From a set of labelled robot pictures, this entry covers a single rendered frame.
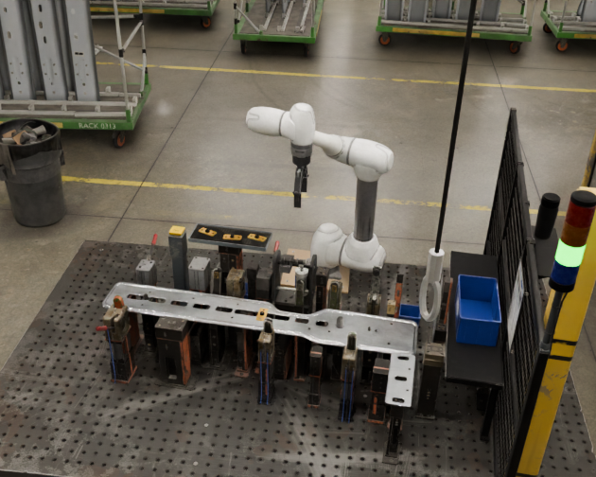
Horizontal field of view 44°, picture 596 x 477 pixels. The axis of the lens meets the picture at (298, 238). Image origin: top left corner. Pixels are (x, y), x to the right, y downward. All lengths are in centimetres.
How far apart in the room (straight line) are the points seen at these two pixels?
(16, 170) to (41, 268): 75
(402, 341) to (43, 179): 339
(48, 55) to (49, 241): 213
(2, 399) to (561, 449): 234
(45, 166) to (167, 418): 292
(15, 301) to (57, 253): 58
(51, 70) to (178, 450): 485
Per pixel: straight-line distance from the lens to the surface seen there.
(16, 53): 732
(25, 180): 570
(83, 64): 716
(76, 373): 348
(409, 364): 300
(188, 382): 332
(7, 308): 515
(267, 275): 329
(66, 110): 715
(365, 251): 372
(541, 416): 268
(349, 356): 294
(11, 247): 575
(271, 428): 313
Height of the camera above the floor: 301
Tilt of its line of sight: 33 degrees down
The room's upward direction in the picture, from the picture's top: 1 degrees clockwise
